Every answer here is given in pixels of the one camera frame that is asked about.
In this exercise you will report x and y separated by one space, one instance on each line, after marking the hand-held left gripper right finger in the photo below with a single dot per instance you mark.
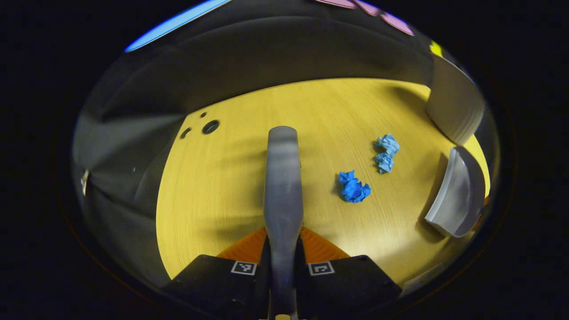
346 289

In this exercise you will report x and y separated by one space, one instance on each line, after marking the grey plastic dustpan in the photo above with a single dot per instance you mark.
458 195

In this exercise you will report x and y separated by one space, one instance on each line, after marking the white cloth clip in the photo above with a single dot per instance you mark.
84 182

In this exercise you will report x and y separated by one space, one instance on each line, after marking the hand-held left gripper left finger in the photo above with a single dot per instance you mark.
222 289

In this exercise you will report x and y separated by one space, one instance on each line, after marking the dark blue paper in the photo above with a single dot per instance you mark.
353 187

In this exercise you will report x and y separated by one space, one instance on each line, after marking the grey ribbed garbage bin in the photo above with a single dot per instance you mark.
453 102

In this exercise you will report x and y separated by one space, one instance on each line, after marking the light blue paper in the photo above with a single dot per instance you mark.
386 153

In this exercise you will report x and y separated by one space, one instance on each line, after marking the black backdrop cloth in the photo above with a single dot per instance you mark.
266 53

